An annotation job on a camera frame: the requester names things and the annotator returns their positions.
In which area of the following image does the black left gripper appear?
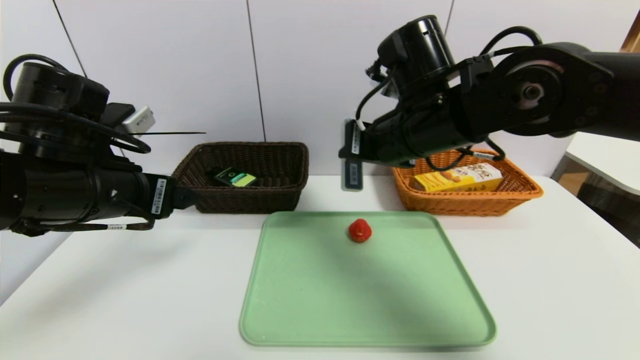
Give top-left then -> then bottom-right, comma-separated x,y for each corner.
112,170 -> 213,220

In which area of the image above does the black facial cleanser bottle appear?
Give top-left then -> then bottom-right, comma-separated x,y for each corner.
214,167 -> 258,189

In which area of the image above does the grey transparent pencil lead case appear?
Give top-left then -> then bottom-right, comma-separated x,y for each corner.
342,118 -> 364,192

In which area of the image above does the yellow snack box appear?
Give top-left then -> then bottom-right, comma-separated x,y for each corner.
413,162 -> 503,193

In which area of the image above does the dark brown wicker basket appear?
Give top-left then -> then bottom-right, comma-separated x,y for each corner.
171,142 -> 310,215

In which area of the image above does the orange wicker basket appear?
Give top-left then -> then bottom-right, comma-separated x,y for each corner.
392,148 -> 544,217

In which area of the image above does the red rubber duck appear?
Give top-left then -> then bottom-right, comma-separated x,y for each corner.
348,218 -> 373,244

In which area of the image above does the light green plastic tray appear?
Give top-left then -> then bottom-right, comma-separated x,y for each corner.
239,211 -> 497,348

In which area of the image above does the white side table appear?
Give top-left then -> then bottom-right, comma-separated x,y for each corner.
550,132 -> 640,196

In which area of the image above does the dark wicker chair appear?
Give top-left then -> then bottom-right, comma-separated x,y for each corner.
577,172 -> 640,248

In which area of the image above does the wooden shelf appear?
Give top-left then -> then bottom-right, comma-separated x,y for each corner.
620,10 -> 640,53

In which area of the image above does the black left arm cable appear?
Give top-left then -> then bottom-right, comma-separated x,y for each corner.
0,54 -> 153,233

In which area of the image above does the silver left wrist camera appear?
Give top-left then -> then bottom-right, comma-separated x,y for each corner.
122,105 -> 156,135

